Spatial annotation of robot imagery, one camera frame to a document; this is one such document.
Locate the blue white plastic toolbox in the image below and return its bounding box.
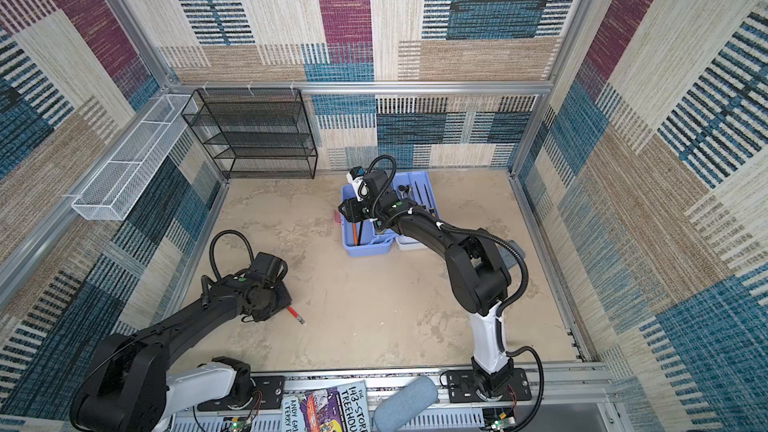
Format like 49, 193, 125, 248
339, 171, 439, 258

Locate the red handled hex key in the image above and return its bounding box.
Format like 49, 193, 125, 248
286, 306, 305, 325

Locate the orange handled hex key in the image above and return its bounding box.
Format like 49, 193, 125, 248
352, 222, 362, 246

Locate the long black screwdriver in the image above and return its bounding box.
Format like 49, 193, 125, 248
414, 181, 428, 210

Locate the small yellow black screwdriver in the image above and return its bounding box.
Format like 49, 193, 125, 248
424, 185, 437, 217

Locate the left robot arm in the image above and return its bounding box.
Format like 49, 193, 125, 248
69, 253, 291, 431

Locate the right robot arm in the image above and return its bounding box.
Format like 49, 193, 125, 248
338, 198, 529, 400

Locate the black mesh shelf rack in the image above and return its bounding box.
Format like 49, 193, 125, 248
181, 88, 318, 179

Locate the colourful children's book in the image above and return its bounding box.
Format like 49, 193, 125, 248
280, 381, 372, 432

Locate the grey sponge block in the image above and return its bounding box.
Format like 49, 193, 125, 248
497, 240, 526, 270

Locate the grey foam roller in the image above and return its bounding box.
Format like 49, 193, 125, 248
373, 376, 438, 432

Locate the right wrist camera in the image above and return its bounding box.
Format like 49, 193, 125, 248
346, 166, 389, 202

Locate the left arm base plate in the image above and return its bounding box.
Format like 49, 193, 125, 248
196, 375, 286, 412

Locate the white wire mesh basket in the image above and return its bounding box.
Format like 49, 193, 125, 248
72, 94, 190, 221

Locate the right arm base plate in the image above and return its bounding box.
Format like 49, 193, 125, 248
439, 368, 533, 403

